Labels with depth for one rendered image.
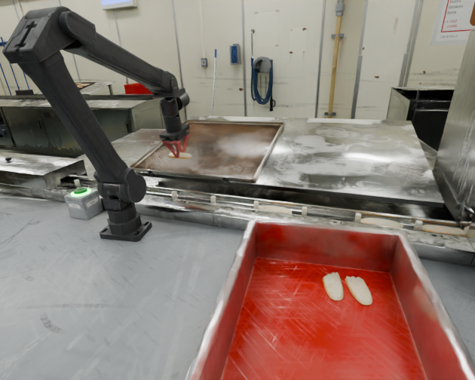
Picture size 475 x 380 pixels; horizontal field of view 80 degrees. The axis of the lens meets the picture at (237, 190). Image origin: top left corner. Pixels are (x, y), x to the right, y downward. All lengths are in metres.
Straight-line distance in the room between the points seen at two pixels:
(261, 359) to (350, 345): 0.15
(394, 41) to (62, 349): 4.06
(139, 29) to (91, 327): 5.13
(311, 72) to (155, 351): 4.18
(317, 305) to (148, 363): 0.31
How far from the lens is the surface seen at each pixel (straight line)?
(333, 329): 0.57
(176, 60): 5.12
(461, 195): 0.89
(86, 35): 0.69
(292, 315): 0.57
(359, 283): 0.65
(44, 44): 0.65
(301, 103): 4.50
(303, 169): 0.99
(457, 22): 1.48
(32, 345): 0.66
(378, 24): 4.14
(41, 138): 4.87
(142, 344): 0.57
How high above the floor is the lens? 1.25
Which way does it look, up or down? 25 degrees down
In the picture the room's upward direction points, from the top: 3 degrees counter-clockwise
